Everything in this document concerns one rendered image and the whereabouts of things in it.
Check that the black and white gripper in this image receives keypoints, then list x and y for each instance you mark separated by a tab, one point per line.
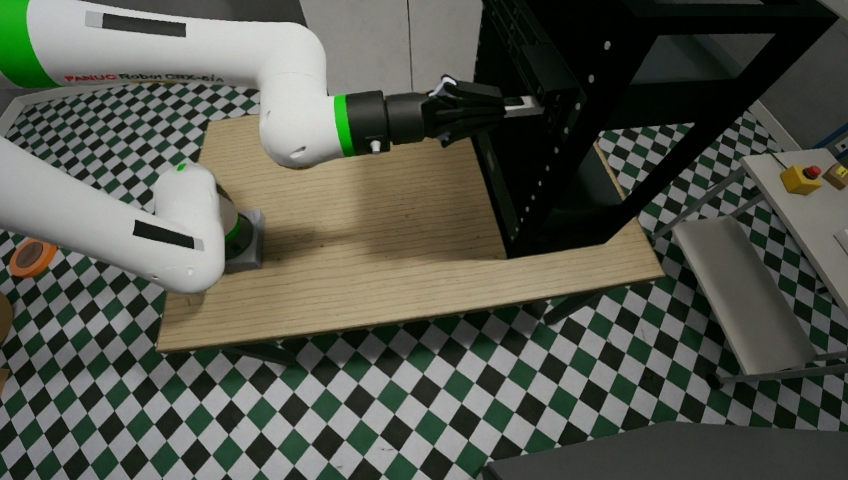
414	116

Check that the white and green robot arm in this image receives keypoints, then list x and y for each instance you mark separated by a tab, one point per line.
67	43

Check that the black server rack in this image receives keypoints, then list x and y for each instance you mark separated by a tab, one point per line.
586	54

